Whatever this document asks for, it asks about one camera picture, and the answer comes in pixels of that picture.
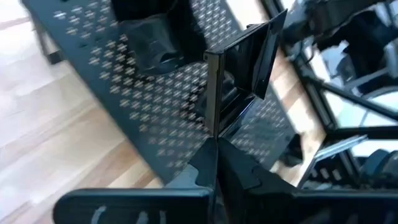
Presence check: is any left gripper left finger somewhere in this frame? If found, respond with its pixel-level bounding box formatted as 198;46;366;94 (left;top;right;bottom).
164;137;218;190

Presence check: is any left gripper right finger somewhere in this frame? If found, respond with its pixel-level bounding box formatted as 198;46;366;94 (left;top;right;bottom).
218;138;295;195

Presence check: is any small black pot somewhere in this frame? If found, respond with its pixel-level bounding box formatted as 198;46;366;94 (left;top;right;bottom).
203;9;289;139

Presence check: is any black perforated metal stand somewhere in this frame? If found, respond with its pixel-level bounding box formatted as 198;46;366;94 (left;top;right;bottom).
20;0;313;187

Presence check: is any black wavy square plate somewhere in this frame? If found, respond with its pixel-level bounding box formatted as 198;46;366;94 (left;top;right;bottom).
110;0;208;77

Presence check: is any black metal table frame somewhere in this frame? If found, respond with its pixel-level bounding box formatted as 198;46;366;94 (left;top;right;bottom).
295;52;398;144

